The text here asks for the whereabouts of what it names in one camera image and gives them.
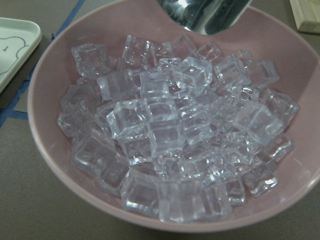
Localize pink bowl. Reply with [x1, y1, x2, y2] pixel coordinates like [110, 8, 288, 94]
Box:
[27, 0, 320, 233]

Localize wooden cutting board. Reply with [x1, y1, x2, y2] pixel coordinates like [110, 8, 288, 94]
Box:
[289, 0, 320, 34]

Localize pile of clear ice cubes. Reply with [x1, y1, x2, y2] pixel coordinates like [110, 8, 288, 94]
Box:
[57, 34, 300, 223]

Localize metal ice scoop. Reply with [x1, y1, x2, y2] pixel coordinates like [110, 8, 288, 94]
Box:
[158, 0, 252, 35]

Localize cream bear tray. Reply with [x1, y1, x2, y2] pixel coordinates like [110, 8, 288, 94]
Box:
[0, 17, 42, 91]

